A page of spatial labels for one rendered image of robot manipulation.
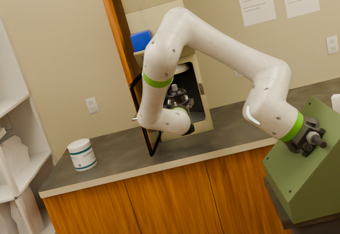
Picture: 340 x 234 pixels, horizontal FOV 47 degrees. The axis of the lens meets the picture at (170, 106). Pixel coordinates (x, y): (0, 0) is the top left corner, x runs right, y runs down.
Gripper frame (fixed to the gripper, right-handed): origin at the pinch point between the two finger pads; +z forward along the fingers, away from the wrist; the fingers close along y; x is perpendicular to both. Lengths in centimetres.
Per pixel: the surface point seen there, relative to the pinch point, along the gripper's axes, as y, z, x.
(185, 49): -10.0, 12.8, -23.8
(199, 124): -7.1, 19.9, 22.1
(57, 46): 73, 62, -40
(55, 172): 82, 11, 28
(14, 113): 118, 62, -3
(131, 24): 15.3, 19.4, -43.2
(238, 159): -23.4, -7.0, 36.7
